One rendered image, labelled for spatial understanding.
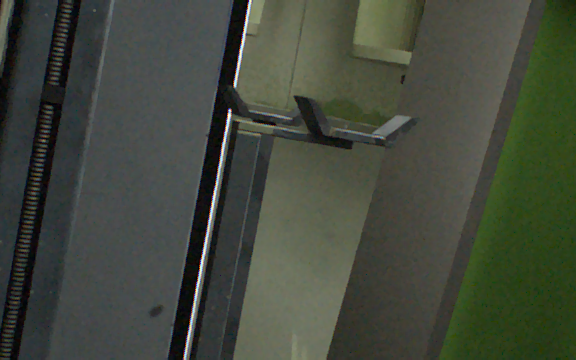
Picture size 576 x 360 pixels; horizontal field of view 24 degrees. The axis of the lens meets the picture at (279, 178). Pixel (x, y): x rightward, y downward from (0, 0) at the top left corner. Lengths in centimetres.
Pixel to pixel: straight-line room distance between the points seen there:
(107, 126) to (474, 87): 78
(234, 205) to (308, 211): 247
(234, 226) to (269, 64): 256
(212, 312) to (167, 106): 59
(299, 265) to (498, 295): 87
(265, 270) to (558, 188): 98
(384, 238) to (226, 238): 140
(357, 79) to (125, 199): 210
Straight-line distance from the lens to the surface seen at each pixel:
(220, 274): 85
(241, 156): 84
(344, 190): 338
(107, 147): 141
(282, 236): 326
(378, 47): 316
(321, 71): 344
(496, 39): 200
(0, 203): 89
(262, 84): 339
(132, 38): 140
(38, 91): 89
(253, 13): 306
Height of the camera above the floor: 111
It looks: 3 degrees down
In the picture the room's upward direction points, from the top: 11 degrees clockwise
